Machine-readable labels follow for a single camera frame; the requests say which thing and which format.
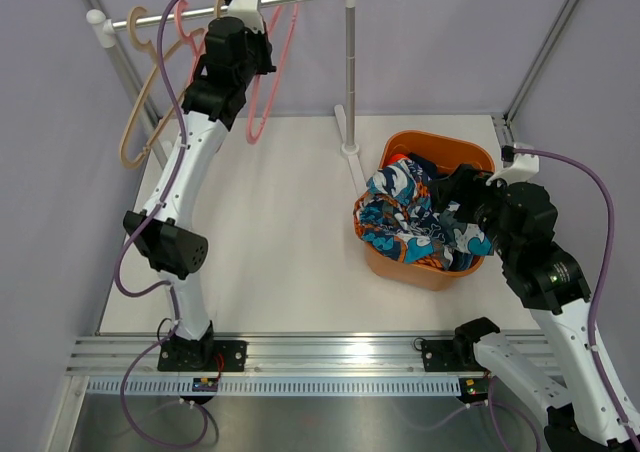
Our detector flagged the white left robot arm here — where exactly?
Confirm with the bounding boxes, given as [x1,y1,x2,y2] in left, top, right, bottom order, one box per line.
[123,16,276,372]

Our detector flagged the beige hanger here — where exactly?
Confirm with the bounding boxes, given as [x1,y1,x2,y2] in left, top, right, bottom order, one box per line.
[119,6,187,169]
[214,0,227,18]

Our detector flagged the pink hanger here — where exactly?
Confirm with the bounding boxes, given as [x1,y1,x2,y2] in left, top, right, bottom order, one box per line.
[174,0,204,86]
[242,0,300,145]

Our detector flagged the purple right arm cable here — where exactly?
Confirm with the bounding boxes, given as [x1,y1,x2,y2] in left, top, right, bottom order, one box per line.
[399,144,640,452]

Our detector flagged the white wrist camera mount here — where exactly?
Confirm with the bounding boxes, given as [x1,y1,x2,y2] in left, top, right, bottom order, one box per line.
[225,0,264,31]
[486,142,540,187]

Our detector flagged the navy blue shorts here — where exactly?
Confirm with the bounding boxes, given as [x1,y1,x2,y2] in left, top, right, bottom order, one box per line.
[407,153,449,180]

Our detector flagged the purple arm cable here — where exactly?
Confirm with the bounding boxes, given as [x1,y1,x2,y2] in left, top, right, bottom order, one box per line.
[113,0,236,449]
[399,144,640,452]

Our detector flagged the patterned blue orange shorts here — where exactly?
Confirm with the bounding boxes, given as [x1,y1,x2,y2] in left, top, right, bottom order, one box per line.
[353,155,493,272]

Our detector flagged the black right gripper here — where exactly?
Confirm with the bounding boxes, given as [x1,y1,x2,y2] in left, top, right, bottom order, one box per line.
[427,163,523,261]

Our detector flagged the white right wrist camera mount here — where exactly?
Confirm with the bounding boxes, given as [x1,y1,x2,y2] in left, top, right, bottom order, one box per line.
[486,142,540,187]

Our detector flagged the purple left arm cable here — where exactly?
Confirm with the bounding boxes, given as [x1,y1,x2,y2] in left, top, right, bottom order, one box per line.
[113,0,236,449]

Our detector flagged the white slotted cable duct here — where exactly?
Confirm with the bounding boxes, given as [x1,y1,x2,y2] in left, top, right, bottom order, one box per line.
[87,375,462,397]

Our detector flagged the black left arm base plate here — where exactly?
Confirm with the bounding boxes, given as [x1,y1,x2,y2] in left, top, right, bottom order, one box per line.
[157,339,247,372]

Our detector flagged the white clothes rack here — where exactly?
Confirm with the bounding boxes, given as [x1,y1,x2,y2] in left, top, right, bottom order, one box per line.
[86,0,366,196]

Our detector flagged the orange plastic basket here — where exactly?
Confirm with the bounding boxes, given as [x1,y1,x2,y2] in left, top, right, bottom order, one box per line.
[356,130,495,291]

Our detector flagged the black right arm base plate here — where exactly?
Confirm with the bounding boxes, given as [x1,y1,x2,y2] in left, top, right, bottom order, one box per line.
[418,339,485,372]

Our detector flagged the aluminium mounting rail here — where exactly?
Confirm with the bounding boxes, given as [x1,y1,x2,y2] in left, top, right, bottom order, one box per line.
[65,334,566,377]

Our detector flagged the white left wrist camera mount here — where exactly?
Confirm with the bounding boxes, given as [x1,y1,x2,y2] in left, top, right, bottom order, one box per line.
[225,0,264,31]

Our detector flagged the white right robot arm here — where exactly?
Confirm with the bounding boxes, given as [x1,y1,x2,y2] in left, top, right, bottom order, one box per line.
[428,164,639,451]

